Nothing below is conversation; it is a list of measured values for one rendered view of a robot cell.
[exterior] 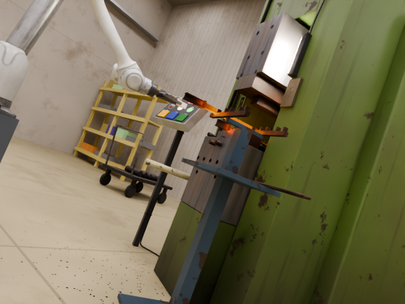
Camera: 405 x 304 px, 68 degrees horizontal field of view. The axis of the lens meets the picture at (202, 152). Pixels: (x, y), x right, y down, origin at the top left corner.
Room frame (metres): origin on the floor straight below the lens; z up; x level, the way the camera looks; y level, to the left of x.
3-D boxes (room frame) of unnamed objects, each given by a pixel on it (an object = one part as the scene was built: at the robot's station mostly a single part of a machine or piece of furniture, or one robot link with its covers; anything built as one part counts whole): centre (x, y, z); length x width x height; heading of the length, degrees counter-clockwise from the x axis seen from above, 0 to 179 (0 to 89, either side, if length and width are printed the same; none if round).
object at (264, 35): (1.92, -0.30, 1.56); 0.42 x 0.39 x 0.40; 116
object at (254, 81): (1.96, -0.28, 1.32); 0.42 x 0.20 x 0.10; 116
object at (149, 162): (2.14, 0.14, 0.62); 0.44 x 0.05 x 0.05; 116
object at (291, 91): (1.64, -0.34, 1.27); 0.09 x 0.02 x 0.17; 26
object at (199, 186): (1.91, -0.31, 0.69); 0.56 x 0.38 x 0.45; 116
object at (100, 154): (7.51, 2.12, 1.14); 2.56 x 0.67 x 2.28; 50
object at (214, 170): (1.35, -0.14, 0.70); 0.40 x 0.30 x 0.02; 25
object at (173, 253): (1.91, -0.31, 0.23); 0.56 x 0.38 x 0.47; 116
